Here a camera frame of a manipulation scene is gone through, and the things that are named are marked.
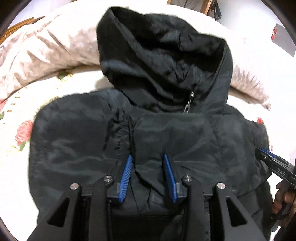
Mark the orange wooden headboard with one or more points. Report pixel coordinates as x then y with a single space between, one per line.
9 31

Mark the grey wall panel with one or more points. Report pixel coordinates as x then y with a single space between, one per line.
281 37

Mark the pink patterned duvet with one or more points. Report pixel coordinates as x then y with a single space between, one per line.
67 38

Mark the black hooded puffer jacket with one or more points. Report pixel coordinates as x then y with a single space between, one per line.
169 96

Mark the hanging dark bags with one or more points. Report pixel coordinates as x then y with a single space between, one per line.
214 11

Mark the white rose-print bed sheet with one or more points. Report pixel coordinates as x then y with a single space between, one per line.
18 210

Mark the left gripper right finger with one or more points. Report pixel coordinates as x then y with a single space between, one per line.
177 191

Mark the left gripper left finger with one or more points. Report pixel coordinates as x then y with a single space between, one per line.
118 190

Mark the wooden door frame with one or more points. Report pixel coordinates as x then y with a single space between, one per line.
202 6

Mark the person's right hand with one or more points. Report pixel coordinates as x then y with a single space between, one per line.
288 197

